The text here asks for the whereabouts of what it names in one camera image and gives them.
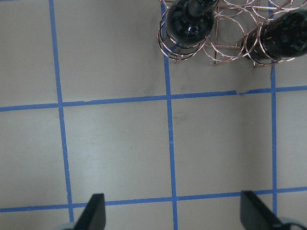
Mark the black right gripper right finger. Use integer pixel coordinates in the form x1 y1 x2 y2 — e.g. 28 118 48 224
240 191 307 230

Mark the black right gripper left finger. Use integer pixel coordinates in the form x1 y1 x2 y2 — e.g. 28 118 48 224
56 193 106 230

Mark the dark wine bottle far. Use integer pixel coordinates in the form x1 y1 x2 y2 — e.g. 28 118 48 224
246 9 307 60

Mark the dark wine bottle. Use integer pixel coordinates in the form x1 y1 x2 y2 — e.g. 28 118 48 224
246 9 307 60
166 0 217 46

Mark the dark wine bottle near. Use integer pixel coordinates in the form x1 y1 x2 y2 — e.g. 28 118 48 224
166 0 217 46

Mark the copper wire wine basket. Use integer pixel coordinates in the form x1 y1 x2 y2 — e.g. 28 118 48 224
157 0 307 67

